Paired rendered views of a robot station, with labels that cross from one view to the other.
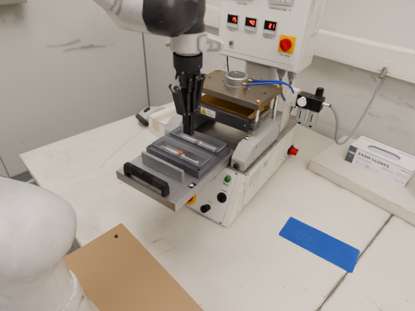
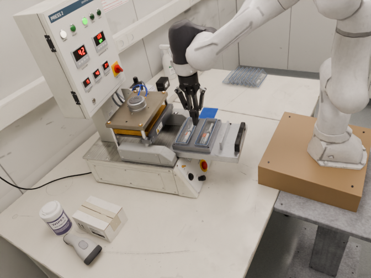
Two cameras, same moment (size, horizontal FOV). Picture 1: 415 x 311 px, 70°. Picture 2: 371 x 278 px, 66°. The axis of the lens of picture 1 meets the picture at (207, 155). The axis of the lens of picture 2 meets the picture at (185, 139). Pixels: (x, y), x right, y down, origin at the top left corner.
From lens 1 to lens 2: 1.42 m
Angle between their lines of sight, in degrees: 74
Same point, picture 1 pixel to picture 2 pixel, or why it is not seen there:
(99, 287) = (299, 151)
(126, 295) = (295, 140)
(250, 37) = (100, 84)
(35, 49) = not seen: outside the picture
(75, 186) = (223, 254)
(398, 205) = (172, 95)
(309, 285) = (232, 117)
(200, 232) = not seen: hidden behind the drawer
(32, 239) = not seen: hidden behind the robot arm
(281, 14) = (105, 54)
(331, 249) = (207, 114)
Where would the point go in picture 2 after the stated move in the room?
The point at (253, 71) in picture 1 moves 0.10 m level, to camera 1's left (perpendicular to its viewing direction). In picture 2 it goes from (105, 107) to (106, 118)
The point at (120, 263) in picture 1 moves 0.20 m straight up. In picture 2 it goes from (282, 151) to (284, 113)
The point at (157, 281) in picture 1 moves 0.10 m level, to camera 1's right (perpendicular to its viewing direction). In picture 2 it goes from (280, 134) to (270, 122)
